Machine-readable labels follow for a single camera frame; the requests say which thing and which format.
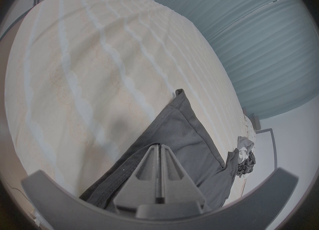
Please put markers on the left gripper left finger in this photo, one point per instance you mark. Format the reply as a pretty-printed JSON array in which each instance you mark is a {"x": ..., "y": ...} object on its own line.
[{"x": 144, "y": 186}]

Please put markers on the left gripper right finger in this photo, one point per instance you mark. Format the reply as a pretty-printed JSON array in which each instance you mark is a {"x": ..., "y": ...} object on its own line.
[{"x": 179, "y": 186}]

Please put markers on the black T-shirt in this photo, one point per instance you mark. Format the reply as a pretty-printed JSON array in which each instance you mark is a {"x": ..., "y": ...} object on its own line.
[{"x": 189, "y": 136}]

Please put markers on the pile of clothes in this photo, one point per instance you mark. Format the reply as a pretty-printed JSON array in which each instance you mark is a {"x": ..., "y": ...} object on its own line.
[{"x": 245, "y": 164}]

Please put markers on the bed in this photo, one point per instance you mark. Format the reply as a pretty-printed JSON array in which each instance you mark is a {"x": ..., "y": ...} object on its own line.
[{"x": 87, "y": 61}]

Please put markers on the white printed pillow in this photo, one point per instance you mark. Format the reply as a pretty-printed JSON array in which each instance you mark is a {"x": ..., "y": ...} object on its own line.
[{"x": 249, "y": 126}]

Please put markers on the grey bedside table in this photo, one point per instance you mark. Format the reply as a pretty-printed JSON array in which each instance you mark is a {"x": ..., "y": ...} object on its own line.
[{"x": 254, "y": 120}]

